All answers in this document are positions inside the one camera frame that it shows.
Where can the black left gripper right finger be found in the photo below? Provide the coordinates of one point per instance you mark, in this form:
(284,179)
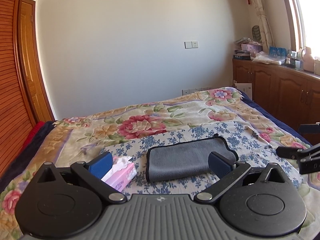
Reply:
(236,174)

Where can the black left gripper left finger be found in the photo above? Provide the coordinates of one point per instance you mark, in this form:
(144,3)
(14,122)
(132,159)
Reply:
(87,175)

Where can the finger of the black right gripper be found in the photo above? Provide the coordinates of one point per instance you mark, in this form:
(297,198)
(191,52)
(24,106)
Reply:
(288,152)

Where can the purple and grey microfiber towel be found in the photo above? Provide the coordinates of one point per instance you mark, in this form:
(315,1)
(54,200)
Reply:
(185,159)

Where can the navy blue bed sheet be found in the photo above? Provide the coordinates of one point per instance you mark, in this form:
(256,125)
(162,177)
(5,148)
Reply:
(280,124)

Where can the pink cotton tissue pack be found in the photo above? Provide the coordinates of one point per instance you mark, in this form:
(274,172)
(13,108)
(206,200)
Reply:
(121,173)

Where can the blue floral white cloth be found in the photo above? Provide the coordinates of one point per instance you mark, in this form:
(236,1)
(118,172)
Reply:
(240,136)

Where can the floral beige bed blanket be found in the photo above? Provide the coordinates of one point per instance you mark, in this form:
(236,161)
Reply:
(82,138)

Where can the dark wooden cabinet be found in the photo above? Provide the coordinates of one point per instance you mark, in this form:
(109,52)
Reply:
(290,95)

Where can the red blanket edge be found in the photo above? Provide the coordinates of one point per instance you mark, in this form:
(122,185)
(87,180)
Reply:
(32,134)

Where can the white cardboard box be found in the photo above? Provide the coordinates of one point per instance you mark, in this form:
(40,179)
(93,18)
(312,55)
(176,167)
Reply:
(246,88)

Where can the wooden panel door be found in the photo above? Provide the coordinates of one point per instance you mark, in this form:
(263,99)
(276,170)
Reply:
(32,75)

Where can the wooden louvered wardrobe door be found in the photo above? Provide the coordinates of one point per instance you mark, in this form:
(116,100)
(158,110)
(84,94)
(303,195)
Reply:
(17,118)

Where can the clutter pile on cabinet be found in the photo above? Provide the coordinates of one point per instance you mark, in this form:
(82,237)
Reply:
(252,49)

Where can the patterned beige curtain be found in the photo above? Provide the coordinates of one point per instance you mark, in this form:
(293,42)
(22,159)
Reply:
(265,29)

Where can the low wall socket strip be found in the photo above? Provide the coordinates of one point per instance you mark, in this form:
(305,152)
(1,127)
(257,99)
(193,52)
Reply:
(193,90)

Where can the white wall switch socket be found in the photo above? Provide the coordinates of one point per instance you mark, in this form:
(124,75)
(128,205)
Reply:
(191,44)

